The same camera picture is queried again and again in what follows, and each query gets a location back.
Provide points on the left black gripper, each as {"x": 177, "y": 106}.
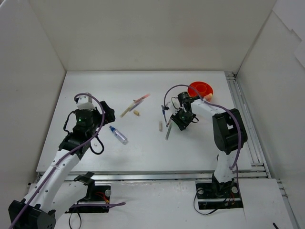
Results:
{"x": 107, "y": 113}

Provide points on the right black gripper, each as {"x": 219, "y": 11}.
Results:
{"x": 182, "y": 118}

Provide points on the grey green pen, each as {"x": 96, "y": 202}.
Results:
{"x": 168, "y": 132}

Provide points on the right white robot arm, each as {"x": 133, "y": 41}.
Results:
{"x": 228, "y": 132}

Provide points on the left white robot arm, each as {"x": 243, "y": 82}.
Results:
{"x": 51, "y": 197}

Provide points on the yellow beige pen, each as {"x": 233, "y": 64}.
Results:
{"x": 131, "y": 106}

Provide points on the blue gel pen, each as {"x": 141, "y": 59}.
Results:
{"x": 163, "y": 112}

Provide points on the white eraser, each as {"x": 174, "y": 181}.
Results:
{"x": 160, "y": 126}

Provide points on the clear blue glue bottle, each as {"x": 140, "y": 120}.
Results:
{"x": 121, "y": 137}

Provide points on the orange round divided container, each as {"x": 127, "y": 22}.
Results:
{"x": 203, "y": 89}

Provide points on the pink capped pen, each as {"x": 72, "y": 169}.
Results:
{"x": 141, "y": 98}

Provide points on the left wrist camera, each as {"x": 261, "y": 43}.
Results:
{"x": 84, "y": 102}

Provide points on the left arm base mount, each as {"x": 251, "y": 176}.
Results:
{"x": 100, "y": 195}

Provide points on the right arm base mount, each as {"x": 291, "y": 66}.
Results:
{"x": 207, "y": 199}

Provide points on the aluminium frame rail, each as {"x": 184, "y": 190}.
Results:
{"x": 254, "y": 146}

